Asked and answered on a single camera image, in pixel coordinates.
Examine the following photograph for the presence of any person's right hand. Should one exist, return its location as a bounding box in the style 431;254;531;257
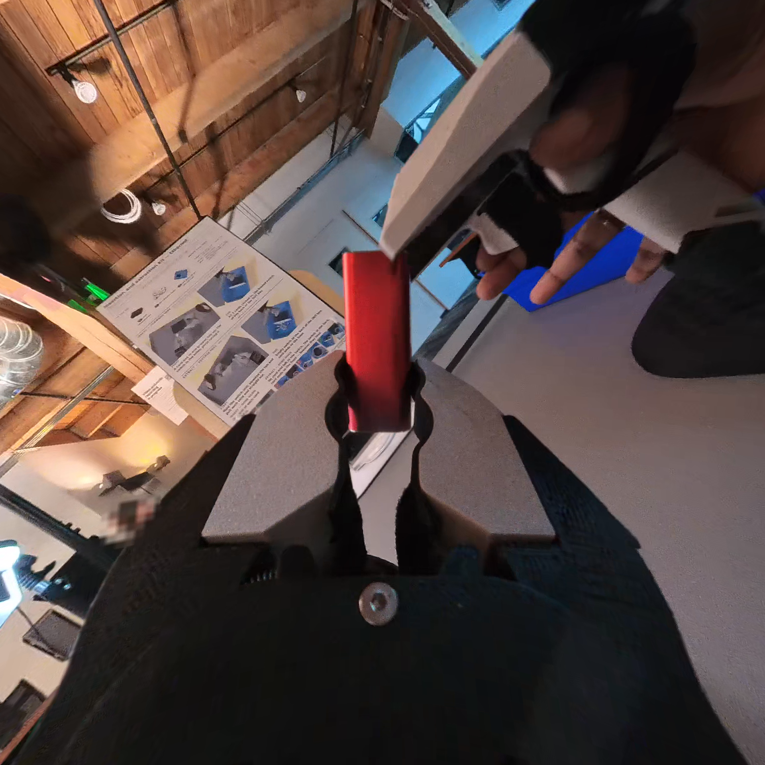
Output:
476;0;765;306

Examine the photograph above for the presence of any studio light panel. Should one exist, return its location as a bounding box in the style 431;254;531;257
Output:
0;541;25;625

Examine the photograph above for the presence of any black tripod stand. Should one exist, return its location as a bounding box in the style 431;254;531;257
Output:
0;484;126;575

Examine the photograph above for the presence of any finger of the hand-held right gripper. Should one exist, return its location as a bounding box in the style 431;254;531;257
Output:
381;30;552;279

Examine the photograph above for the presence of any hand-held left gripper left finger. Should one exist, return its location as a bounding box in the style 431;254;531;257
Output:
201;353;367;576

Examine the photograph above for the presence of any blue plastic bin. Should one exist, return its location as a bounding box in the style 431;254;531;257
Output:
502;212;646;312

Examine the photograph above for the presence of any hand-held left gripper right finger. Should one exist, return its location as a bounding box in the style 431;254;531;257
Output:
396;357;557;576

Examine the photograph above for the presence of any printed instruction sheet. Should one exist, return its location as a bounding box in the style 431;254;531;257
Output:
98;216;347;426

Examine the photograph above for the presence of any red ethernet splitter box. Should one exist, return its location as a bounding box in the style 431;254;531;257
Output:
342;251;413;433

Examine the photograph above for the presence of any white paper notice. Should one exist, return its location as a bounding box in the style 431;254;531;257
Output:
146;373;189;426

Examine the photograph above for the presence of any black quilted wrist rest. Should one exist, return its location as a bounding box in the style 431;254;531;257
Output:
632;227;765;379

